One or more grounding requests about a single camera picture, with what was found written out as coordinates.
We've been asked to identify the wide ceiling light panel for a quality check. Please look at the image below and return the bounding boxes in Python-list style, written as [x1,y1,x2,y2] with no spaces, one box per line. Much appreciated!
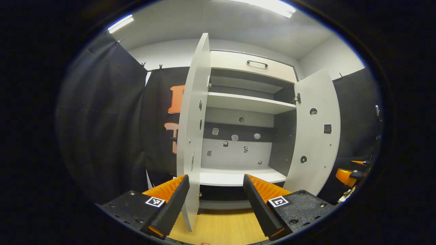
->
[232,0,297,18]

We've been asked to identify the beige cabinet door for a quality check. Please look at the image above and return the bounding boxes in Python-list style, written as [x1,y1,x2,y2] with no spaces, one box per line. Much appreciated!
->
[283,69,341,197]
[176,33,212,232]

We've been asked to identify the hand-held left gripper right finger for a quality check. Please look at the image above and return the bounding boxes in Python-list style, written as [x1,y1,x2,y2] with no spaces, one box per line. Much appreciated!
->
[243,174,338,241]

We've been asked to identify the assorted small desk items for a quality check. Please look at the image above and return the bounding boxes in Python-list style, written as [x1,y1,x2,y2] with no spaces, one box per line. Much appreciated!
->
[337,185,357,203]

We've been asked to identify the black backdrop cloth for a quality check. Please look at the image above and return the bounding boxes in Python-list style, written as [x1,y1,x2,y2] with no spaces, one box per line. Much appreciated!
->
[56,32,384,205]

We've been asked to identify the beige double-door shoe cabinet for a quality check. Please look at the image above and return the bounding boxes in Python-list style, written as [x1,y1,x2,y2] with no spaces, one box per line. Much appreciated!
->
[199,50,300,210]

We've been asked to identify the narrow ceiling light panel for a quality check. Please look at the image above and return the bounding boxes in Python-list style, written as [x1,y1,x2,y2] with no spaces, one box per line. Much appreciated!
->
[108,14,134,34]

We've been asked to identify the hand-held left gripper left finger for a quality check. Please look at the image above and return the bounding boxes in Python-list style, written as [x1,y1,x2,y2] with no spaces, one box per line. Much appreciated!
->
[96,174,190,240]

